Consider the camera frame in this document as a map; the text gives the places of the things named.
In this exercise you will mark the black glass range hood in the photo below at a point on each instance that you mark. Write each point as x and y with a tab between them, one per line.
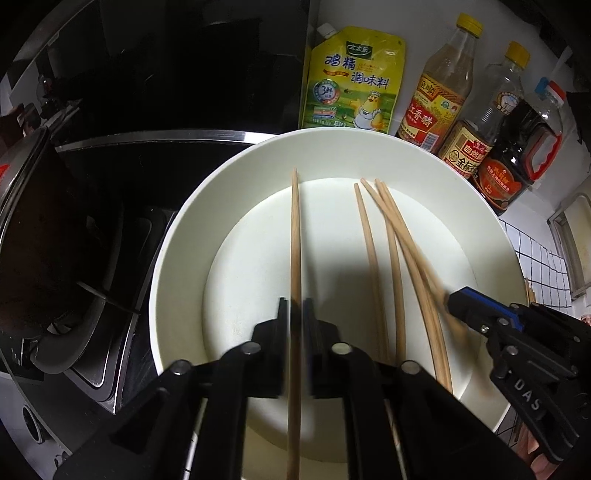
184	69

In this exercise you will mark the white black-checked cloth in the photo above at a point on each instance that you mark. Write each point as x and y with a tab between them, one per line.
540	258

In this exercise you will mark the gas stove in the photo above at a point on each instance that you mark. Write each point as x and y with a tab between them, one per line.
147	240

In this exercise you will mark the metal board rack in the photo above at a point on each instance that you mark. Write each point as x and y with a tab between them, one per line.
556	221

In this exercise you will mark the vinegar bottle with yellow cap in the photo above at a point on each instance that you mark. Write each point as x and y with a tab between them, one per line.
434	110

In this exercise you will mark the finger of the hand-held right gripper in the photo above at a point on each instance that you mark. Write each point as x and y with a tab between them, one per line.
498	310
466	314

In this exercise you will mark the yellow seasoning pouch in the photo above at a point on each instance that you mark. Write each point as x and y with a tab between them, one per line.
351	92

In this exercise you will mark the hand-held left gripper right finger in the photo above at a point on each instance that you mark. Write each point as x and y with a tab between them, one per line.
323	355

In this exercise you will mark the white round plate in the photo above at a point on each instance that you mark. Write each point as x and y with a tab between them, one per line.
249	258

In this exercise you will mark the dark saucepan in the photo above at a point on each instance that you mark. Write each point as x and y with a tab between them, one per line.
55	240

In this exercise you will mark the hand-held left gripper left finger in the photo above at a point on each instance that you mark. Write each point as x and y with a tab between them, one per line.
270	350

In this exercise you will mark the clear soy sauce bottle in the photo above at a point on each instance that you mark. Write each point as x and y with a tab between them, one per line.
466	152

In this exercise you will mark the person's right hand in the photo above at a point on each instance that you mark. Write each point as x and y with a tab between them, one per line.
531	461

